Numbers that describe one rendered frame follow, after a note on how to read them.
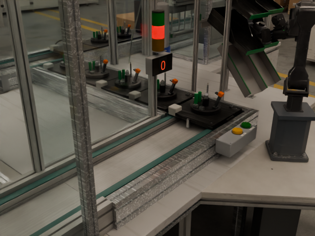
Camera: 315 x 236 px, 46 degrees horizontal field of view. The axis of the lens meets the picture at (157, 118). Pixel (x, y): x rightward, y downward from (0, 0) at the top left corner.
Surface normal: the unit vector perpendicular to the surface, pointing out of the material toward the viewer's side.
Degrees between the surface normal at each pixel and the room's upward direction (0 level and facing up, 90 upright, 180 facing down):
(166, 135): 0
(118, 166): 0
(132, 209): 90
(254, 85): 45
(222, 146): 90
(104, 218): 90
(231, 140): 0
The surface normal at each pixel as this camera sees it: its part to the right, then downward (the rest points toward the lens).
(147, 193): 0.75, 0.28
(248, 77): 0.44, -0.40
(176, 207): 0.00, -0.90
